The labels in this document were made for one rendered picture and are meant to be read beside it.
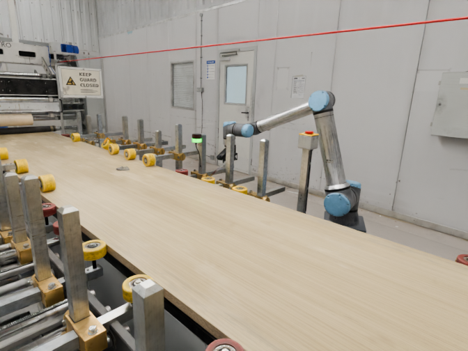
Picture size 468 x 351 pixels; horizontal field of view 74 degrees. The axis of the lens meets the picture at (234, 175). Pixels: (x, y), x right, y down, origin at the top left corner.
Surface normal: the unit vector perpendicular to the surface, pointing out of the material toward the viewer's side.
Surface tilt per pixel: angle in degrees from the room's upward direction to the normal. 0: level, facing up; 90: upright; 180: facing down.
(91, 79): 90
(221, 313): 0
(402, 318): 0
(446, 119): 90
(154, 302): 90
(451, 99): 90
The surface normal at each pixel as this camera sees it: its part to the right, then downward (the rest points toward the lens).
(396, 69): -0.73, 0.15
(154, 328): 0.73, 0.20
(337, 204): -0.54, 0.28
